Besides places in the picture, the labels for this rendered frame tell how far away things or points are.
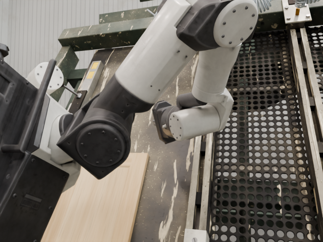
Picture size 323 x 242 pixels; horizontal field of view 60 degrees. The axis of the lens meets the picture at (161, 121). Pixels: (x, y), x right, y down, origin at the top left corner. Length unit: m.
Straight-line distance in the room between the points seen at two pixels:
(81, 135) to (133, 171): 0.60
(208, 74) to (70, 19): 4.00
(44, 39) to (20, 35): 0.40
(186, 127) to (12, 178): 0.33
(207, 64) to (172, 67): 0.09
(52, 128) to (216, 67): 0.32
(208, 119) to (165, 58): 0.22
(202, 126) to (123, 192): 0.49
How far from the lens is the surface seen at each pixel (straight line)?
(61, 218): 1.09
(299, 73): 1.17
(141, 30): 1.53
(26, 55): 4.67
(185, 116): 0.60
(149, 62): 0.45
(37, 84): 0.68
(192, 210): 0.87
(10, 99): 0.53
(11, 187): 0.51
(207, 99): 0.57
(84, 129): 0.46
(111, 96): 0.48
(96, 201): 1.05
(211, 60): 0.52
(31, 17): 4.83
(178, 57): 0.46
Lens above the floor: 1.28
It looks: 4 degrees up
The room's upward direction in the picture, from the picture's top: straight up
